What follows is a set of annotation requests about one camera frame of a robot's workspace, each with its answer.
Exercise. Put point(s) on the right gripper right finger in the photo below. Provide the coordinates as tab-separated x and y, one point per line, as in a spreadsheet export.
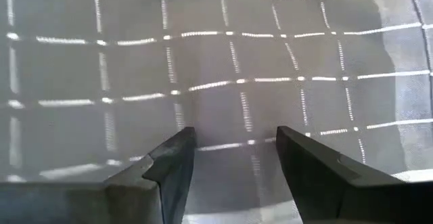
311	176

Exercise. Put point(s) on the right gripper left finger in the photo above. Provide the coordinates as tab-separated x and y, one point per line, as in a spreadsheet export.
169	176

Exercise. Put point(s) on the grey plaid towel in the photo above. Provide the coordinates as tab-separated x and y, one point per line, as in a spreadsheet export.
236	65

